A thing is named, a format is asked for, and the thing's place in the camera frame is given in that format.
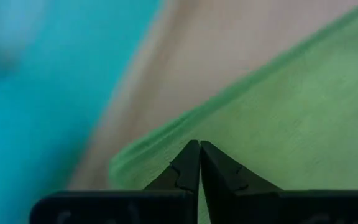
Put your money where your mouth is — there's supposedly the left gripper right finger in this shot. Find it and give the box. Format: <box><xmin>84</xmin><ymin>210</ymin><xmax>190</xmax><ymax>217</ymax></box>
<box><xmin>200</xmin><ymin>140</ymin><xmax>358</xmax><ymax>224</ymax></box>

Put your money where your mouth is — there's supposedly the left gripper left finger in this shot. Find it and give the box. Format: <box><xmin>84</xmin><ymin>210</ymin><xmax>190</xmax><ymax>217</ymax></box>
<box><xmin>29</xmin><ymin>139</ymin><xmax>201</xmax><ymax>224</ymax></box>

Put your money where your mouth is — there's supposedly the green microfiber towel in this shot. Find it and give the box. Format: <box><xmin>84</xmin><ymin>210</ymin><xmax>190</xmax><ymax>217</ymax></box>
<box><xmin>108</xmin><ymin>0</ymin><xmax>358</xmax><ymax>224</ymax></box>

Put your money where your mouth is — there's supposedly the teal microfiber towel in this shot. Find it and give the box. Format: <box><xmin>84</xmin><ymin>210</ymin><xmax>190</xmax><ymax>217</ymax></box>
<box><xmin>0</xmin><ymin>0</ymin><xmax>165</xmax><ymax>224</ymax></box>

